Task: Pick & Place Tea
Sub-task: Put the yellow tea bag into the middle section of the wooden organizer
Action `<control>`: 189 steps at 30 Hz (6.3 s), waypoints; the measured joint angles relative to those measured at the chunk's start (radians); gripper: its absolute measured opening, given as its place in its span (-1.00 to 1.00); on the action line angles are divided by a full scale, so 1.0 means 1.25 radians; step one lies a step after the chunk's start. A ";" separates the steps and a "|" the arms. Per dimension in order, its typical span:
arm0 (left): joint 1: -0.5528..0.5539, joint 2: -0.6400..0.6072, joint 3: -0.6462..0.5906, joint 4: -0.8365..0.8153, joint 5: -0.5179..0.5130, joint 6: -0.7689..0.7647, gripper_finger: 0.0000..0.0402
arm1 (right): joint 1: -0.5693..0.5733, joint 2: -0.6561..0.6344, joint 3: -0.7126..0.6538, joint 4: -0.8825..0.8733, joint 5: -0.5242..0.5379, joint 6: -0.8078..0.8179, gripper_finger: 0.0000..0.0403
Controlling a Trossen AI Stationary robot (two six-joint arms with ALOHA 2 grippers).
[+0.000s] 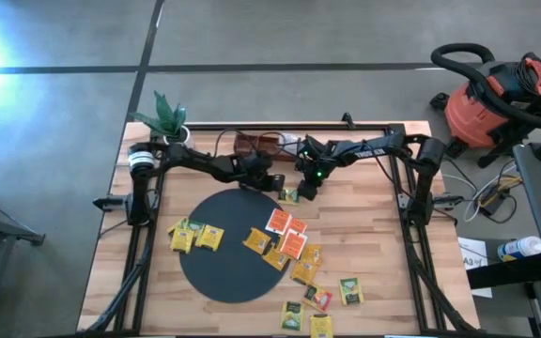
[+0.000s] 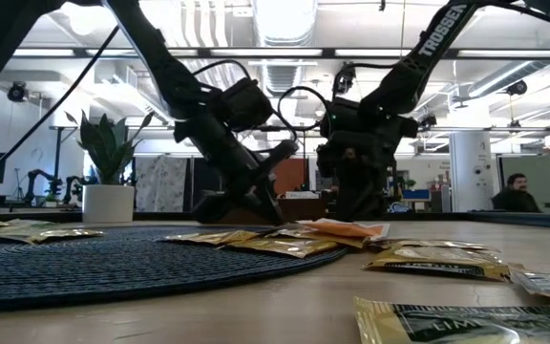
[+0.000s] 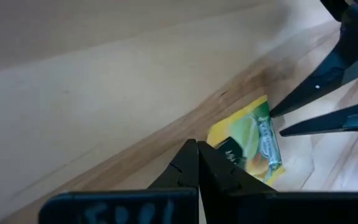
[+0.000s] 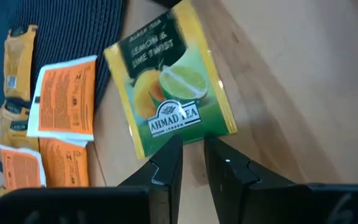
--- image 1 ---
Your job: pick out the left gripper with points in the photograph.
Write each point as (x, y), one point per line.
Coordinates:
(256, 170)

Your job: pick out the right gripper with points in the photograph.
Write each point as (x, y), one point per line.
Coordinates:
(315, 166)

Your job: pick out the green lemon tea bag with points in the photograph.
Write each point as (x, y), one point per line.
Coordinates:
(190, 224)
(289, 196)
(350, 291)
(292, 316)

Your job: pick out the yellow black-banded tea bag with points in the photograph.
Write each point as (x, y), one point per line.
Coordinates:
(321, 327)

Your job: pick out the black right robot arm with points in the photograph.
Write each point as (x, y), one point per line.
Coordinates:
(369, 150)

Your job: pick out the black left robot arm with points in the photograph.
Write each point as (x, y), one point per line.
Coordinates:
(195, 162)

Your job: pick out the wooden tea organizer box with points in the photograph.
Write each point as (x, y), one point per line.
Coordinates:
(244, 143)

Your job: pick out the amber black tea bag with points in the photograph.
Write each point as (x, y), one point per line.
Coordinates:
(313, 255)
(274, 259)
(304, 272)
(257, 241)

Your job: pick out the yellow lemon tea bag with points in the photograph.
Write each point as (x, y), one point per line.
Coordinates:
(210, 238)
(182, 241)

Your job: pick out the red green tea bag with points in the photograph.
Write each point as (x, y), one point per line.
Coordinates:
(318, 298)

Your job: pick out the round dark woven placemat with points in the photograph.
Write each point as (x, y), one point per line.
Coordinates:
(233, 277)

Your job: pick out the snake plant in white pot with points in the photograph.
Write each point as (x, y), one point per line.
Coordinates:
(169, 119)

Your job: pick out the white paper sheet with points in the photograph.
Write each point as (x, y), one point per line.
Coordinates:
(470, 249)

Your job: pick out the orange shop vacuum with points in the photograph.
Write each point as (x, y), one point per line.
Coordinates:
(472, 117)

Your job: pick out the black power adapter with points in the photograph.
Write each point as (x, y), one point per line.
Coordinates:
(493, 204)

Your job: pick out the black bench bar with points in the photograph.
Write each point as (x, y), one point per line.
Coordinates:
(500, 274)

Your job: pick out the white blue spray can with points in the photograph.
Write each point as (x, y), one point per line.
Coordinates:
(519, 249)

